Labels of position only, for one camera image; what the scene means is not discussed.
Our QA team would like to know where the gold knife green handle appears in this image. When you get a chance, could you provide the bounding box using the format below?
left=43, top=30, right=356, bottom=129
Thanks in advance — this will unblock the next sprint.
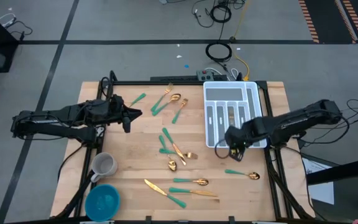
left=168, top=187, right=218, bottom=198
left=131, top=93, right=147, bottom=107
left=144, top=178, right=188, bottom=210
left=162, top=127, right=188, bottom=167

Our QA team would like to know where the grey patterned mug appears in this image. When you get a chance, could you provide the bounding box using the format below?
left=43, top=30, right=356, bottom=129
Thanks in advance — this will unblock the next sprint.
left=90, top=152, right=119, bottom=184

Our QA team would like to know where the white paper sheet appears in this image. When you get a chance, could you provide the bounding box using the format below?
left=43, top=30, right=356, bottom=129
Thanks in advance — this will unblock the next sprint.
left=302, top=157, right=336, bottom=205

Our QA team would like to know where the black cable bundle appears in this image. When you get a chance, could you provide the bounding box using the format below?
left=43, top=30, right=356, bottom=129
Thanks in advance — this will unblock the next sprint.
left=296, top=98, right=358, bottom=146

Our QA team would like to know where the white cable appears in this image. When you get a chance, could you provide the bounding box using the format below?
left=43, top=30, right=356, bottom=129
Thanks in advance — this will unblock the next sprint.
left=204, top=66, right=239, bottom=80

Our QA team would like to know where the white plastic cutlery tray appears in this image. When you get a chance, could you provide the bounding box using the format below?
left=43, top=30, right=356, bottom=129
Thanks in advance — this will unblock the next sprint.
left=203, top=81, right=268, bottom=149

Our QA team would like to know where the coiled black cable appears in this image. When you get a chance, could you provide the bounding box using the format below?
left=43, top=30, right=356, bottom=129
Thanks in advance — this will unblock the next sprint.
left=209, top=3, right=232, bottom=24
left=204, top=41, right=233, bottom=63

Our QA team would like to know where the black metal table frame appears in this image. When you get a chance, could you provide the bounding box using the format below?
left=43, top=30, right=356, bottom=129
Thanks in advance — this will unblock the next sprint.
left=53, top=70, right=315, bottom=224

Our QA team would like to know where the black side table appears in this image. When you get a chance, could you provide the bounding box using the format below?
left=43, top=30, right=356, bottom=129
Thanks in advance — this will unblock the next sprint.
left=306, top=154, right=358, bottom=224

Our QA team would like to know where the gold spoon green handle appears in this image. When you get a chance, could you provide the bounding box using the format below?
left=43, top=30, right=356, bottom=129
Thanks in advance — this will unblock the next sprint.
left=152, top=93, right=182, bottom=117
left=173, top=177, right=209, bottom=187
left=158, top=134, right=178, bottom=172
left=224, top=168, right=261, bottom=181

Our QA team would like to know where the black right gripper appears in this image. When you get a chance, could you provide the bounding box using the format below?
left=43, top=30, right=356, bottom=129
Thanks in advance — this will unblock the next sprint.
left=224, top=119, right=254, bottom=163

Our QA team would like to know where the grey power strip red switch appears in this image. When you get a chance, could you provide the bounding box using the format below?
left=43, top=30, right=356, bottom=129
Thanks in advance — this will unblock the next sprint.
left=196, top=69, right=215, bottom=82

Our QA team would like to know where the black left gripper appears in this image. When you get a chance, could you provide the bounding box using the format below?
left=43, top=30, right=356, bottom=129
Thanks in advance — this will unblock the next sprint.
left=106, top=95, right=143, bottom=134

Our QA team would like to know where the yellow cable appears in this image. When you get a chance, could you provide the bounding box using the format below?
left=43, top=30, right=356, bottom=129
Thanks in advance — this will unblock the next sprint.
left=232, top=0, right=251, bottom=82

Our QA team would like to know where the blue bowl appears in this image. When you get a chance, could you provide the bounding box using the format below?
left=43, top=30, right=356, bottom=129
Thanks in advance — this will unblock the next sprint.
left=84, top=184, right=121, bottom=223

